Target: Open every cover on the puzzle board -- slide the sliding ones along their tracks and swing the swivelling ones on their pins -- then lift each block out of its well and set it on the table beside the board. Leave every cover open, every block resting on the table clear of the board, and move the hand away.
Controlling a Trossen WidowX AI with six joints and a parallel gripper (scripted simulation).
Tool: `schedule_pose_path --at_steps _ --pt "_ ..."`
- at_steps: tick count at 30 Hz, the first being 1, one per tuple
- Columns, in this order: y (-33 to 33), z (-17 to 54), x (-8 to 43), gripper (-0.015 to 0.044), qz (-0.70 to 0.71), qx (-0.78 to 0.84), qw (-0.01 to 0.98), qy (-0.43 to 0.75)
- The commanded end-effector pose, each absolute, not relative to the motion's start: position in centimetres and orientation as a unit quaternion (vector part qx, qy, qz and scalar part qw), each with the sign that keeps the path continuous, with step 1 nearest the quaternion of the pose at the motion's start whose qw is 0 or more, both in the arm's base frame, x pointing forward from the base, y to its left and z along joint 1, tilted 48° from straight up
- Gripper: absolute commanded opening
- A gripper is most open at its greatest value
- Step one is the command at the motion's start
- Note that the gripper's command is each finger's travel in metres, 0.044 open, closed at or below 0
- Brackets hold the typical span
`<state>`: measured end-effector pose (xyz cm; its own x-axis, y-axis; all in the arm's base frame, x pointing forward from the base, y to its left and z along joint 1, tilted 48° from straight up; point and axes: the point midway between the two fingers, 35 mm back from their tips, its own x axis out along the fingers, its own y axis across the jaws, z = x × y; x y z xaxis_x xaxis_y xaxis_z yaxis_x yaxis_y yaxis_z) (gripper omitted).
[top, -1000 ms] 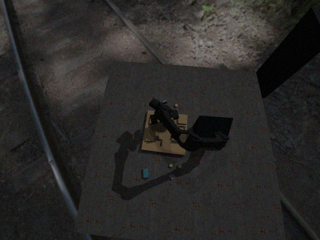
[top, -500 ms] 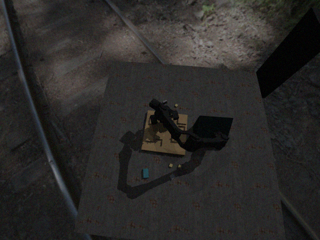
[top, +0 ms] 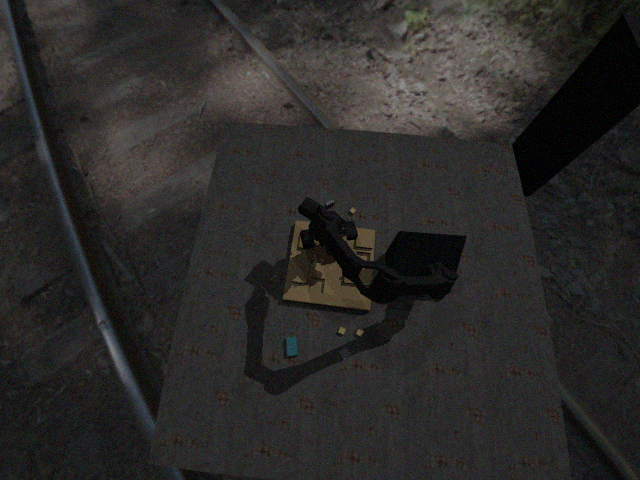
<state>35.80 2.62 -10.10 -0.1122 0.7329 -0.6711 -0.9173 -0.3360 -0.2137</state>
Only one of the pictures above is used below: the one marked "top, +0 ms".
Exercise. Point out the teal rectangular block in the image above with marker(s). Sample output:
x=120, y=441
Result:
x=291, y=346

